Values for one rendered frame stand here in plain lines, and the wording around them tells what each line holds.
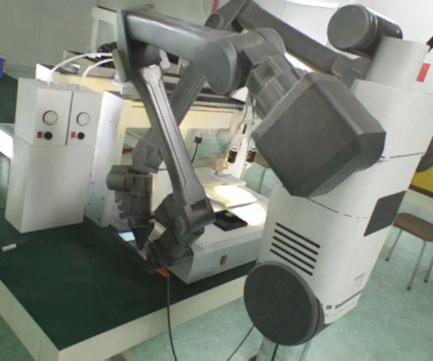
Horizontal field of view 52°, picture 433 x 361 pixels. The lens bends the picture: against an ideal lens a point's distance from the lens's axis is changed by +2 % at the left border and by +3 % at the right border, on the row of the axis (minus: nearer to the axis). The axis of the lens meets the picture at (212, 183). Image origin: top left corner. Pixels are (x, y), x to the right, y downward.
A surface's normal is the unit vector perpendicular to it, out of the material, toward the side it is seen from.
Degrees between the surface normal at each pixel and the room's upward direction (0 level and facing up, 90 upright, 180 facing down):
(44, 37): 90
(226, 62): 110
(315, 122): 90
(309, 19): 90
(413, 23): 90
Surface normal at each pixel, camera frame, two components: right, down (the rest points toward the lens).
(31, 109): -0.67, 0.08
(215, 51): -0.83, 0.33
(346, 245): 0.22, 0.44
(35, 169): 0.71, 0.38
